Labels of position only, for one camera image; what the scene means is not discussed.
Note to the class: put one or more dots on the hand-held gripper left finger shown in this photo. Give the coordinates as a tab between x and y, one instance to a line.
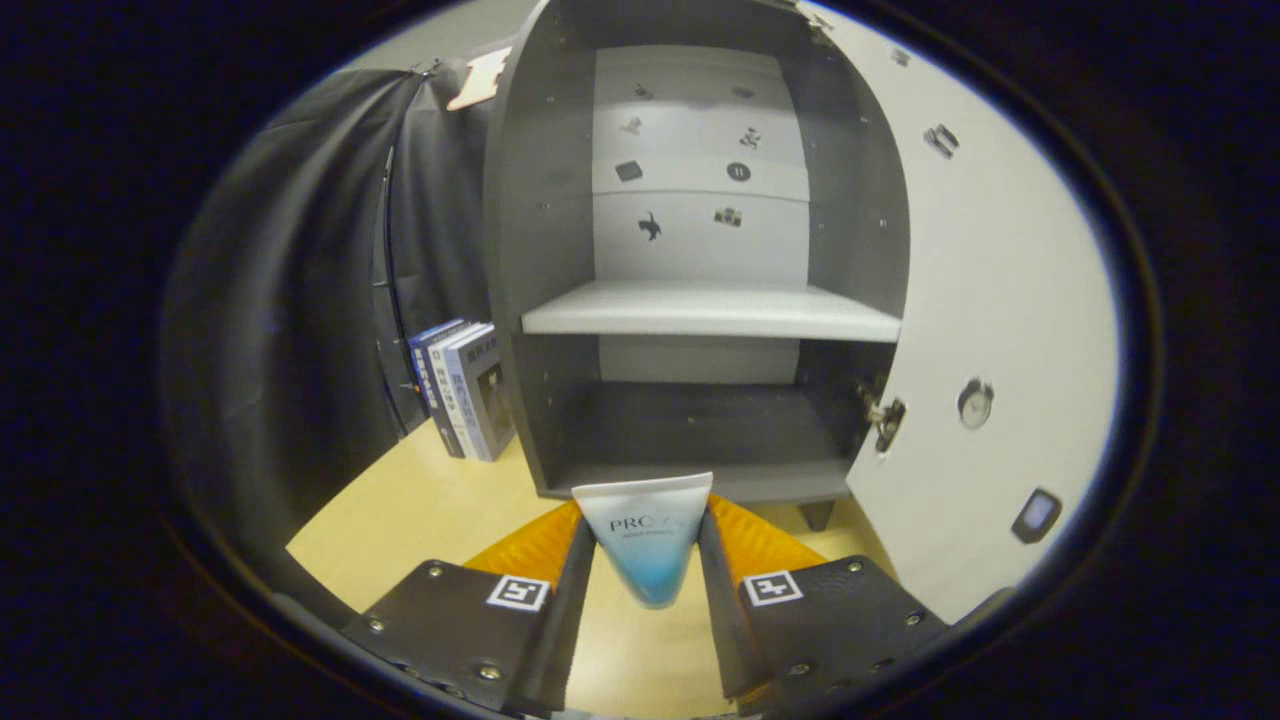
570	630

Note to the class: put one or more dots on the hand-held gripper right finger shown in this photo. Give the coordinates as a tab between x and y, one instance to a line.
722	620

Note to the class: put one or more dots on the white blue tube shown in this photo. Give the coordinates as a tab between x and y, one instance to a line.
645	540

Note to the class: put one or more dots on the grey book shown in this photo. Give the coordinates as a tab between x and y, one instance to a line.
485	395

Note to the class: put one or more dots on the white blue book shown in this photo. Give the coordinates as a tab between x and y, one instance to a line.
450	385

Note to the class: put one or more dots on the grey cabinet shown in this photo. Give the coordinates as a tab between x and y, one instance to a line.
700	310

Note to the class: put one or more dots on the black backdrop cloth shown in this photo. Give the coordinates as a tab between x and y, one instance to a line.
300	300

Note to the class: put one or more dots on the thin black stand pole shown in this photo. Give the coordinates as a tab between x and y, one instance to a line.
386	230

